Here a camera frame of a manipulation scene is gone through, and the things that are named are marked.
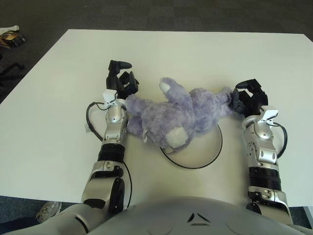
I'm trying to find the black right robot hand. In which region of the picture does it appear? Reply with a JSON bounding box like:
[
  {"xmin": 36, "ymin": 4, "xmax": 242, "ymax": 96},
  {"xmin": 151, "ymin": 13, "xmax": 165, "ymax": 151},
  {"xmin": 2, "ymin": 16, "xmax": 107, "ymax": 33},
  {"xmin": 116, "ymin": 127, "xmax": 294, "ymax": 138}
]
[{"xmin": 228, "ymin": 78, "xmax": 279, "ymax": 123}]

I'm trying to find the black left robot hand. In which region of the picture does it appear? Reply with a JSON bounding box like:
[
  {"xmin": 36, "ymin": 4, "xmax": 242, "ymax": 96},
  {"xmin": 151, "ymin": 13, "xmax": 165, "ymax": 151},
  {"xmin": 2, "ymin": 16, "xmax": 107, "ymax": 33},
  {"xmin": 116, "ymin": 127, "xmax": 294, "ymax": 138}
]
[{"xmin": 102, "ymin": 59, "xmax": 140, "ymax": 106}]

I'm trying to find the purple plush doll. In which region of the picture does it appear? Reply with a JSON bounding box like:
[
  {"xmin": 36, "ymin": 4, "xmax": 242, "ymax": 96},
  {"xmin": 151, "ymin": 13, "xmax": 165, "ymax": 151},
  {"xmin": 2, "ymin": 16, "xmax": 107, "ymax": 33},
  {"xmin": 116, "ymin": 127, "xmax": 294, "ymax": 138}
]
[{"xmin": 124, "ymin": 77, "xmax": 235, "ymax": 149}]

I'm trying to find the white plate with black rim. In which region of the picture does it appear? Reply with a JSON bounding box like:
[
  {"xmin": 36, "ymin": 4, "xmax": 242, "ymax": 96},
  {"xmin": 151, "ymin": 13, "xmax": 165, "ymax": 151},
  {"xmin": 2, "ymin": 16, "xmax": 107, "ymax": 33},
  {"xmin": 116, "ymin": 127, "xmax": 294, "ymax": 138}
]
[{"xmin": 158, "ymin": 123, "xmax": 223, "ymax": 169}]

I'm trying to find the black office chair base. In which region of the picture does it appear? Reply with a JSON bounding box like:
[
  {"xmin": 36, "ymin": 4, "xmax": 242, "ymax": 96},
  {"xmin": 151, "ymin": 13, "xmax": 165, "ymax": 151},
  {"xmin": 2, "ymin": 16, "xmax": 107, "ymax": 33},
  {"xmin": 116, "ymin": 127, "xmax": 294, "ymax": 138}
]
[{"xmin": 0, "ymin": 62, "xmax": 24, "ymax": 85}]

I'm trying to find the dark box on floor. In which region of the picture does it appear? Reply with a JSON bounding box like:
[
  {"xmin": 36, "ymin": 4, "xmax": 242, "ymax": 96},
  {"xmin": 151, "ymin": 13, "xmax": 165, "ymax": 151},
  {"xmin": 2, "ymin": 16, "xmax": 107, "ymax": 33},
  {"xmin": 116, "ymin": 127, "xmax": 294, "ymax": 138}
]
[{"xmin": 0, "ymin": 31, "xmax": 26, "ymax": 47}]

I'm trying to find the grey robot torso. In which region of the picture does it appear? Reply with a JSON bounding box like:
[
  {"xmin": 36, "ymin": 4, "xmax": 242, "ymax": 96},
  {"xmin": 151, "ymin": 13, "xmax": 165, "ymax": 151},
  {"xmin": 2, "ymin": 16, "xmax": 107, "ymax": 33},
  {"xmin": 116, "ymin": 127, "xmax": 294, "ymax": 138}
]
[{"xmin": 36, "ymin": 195, "xmax": 313, "ymax": 235}]

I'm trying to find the grey sneaker shoe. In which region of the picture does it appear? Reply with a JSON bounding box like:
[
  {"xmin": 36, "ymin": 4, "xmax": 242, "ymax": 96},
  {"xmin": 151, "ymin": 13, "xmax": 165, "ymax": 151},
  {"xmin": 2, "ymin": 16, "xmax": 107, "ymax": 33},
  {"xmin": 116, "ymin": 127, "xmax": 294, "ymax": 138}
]
[{"xmin": 36, "ymin": 201, "xmax": 62, "ymax": 223}]

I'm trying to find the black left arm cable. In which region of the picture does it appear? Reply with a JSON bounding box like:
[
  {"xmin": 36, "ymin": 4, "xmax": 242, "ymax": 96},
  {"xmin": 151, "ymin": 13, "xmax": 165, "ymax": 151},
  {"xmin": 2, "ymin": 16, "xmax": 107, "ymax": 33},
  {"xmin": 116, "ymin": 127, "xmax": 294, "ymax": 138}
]
[{"xmin": 86, "ymin": 101, "xmax": 134, "ymax": 206}]

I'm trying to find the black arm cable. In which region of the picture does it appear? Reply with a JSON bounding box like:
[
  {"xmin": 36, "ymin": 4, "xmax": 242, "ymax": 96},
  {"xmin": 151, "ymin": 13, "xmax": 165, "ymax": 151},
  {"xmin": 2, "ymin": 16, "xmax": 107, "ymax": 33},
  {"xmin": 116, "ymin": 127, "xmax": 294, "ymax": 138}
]
[
  {"xmin": 86, "ymin": 101, "xmax": 134, "ymax": 206},
  {"xmin": 268, "ymin": 121, "xmax": 289, "ymax": 157}
]

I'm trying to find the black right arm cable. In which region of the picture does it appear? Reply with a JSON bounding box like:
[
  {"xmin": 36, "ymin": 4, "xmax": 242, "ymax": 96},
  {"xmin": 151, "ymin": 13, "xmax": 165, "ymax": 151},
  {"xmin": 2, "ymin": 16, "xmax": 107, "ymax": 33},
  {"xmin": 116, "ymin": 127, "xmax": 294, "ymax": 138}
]
[{"xmin": 268, "ymin": 121, "xmax": 289, "ymax": 157}]

